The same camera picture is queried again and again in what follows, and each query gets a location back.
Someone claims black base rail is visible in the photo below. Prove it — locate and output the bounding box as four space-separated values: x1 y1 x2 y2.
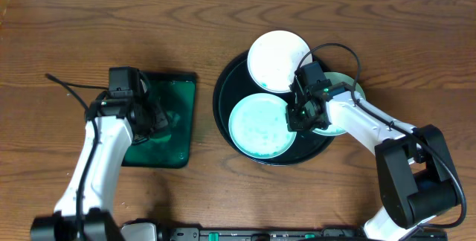
118 218 449 241

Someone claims green sponge cloth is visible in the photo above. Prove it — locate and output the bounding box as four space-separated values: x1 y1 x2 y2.
149 111 181 143

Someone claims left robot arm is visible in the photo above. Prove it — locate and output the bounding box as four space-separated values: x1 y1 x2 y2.
30 97 168 240

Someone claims white plate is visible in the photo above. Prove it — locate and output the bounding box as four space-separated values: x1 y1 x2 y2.
247 30 310 94

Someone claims teal plate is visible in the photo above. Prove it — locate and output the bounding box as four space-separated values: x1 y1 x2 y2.
228 93 297 159
313 72 366 137

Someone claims black rectangular tray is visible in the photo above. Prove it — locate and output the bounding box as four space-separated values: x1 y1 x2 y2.
122 72 196 169

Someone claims black round tray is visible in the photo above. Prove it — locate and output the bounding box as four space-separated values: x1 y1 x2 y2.
213 51 334 166

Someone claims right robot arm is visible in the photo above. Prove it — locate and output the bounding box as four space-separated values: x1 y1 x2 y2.
286 80 467 240

